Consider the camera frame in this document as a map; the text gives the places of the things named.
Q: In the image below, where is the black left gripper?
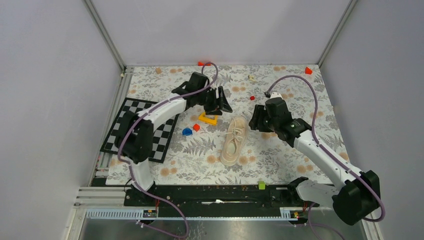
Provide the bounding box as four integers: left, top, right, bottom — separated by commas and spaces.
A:
196, 86, 232, 116

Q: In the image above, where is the beige sneaker with laces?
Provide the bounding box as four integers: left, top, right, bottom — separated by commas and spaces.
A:
220, 116, 249, 167

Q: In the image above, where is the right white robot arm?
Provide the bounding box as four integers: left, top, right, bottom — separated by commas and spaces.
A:
249, 97, 386, 226

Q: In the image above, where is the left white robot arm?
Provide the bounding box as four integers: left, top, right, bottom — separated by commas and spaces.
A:
114, 72, 233, 206

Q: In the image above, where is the red cube block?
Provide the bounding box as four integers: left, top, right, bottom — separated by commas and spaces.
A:
192, 123, 201, 132

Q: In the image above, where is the floral patterned table mat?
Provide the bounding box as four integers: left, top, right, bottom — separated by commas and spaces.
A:
106, 64, 349, 189

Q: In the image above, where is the blue toy piece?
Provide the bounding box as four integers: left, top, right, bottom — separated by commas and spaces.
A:
182, 128, 193, 136

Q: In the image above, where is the red wedge block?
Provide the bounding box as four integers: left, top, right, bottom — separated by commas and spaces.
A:
304, 67, 313, 75

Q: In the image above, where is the lime green cube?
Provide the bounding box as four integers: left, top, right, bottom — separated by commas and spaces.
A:
257, 180, 266, 190

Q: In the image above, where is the black white checkerboard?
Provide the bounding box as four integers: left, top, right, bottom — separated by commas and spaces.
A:
99, 97, 180, 164

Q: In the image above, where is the yellow triangular toy frame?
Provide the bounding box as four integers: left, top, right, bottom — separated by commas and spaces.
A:
198, 112, 218, 126

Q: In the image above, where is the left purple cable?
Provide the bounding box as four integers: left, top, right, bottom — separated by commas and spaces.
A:
116, 61, 220, 240

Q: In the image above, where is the purple cable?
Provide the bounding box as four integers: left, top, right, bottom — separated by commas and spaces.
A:
116, 61, 220, 240
264, 74, 387, 223

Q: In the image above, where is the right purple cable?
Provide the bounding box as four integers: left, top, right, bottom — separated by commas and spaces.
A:
264, 74, 387, 223

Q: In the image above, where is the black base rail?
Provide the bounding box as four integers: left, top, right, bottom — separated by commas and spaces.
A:
123, 185, 311, 217

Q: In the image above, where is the white slotted cable duct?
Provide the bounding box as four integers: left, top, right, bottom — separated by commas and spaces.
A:
85, 207, 301, 221

